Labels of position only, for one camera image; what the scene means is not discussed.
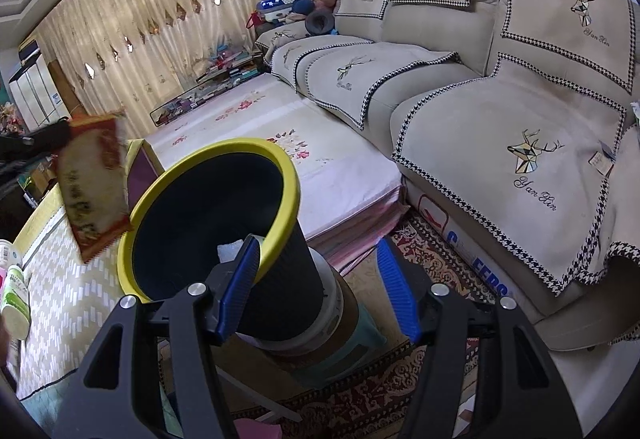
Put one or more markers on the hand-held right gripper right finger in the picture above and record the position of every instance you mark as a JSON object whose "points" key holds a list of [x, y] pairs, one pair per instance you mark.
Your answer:
{"points": [[395, 289]]}

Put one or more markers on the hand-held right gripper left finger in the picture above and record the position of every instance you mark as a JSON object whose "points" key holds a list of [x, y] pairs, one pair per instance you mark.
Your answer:
{"points": [[239, 286]]}

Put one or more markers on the red patterned rug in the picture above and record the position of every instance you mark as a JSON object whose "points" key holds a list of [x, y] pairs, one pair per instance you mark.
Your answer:
{"points": [[442, 261]]}

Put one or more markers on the yellow patterned tablecloth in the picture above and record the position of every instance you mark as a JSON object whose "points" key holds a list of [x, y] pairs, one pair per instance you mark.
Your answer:
{"points": [[65, 299]]}

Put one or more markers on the white metal bar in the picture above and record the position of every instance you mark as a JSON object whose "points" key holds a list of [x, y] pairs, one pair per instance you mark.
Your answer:
{"points": [[260, 391]]}

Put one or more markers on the red bag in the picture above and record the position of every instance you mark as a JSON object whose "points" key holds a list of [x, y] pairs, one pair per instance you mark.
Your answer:
{"points": [[253, 21]]}

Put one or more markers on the grey neck pillow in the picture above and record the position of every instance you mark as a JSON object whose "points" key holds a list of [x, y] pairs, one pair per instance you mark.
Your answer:
{"points": [[320, 22]]}

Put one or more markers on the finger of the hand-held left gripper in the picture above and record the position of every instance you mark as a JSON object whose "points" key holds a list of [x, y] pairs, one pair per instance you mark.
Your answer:
{"points": [[50, 136]]}

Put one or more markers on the red snack packet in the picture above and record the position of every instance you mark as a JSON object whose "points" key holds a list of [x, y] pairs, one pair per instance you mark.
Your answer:
{"points": [[95, 189]]}

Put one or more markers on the blue star-print pillow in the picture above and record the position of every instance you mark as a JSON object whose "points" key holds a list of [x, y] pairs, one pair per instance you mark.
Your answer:
{"points": [[277, 4]]}

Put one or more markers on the artificial flower bunch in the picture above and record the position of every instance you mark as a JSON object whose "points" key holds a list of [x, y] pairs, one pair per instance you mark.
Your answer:
{"points": [[7, 115]]}

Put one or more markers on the white lidded cup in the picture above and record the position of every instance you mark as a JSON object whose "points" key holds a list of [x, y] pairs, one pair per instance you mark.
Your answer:
{"points": [[7, 254]]}

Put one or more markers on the beige fabric sofa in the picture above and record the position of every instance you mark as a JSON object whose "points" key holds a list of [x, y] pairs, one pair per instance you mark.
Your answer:
{"points": [[450, 29]]}

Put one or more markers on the clear plastic storage box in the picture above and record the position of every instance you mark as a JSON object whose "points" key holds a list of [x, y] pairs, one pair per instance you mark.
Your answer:
{"points": [[177, 107]]}

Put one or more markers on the white floral mat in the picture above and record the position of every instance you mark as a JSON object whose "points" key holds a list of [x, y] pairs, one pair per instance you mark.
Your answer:
{"points": [[280, 164]]}

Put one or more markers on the black box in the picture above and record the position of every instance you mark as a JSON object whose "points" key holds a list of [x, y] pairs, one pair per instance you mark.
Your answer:
{"points": [[27, 50]]}

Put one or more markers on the white standing air conditioner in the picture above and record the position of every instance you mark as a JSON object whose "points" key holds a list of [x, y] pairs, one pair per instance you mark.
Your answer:
{"points": [[37, 91]]}

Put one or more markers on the white paper scrap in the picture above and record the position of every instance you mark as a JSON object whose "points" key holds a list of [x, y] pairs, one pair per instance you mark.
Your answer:
{"points": [[231, 251]]}

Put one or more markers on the beige embroidered curtain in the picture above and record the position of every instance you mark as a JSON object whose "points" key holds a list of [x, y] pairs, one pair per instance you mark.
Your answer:
{"points": [[175, 19]]}

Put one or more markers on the white blue-print carton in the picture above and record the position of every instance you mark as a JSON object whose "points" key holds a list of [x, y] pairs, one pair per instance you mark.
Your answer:
{"points": [[467, 241]]}

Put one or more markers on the black yellow-rim trash bin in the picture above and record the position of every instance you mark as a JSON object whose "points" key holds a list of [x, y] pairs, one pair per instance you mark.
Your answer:
{"points": [[190, 219]]}

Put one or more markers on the beige deer-print sofa covers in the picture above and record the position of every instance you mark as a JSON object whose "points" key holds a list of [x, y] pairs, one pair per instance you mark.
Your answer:
{"points": [[500, 199]]}

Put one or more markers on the paper tag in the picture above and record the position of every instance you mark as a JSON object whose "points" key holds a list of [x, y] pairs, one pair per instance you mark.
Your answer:
{"points": [[601, 160]]}

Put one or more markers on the pink foam pad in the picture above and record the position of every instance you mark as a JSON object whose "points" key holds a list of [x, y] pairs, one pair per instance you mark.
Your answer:
{"points": [[255, 429]]}

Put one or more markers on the white green-label cup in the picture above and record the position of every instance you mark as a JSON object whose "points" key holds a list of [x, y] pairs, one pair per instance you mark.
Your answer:
{"points": [[16, 293]]}

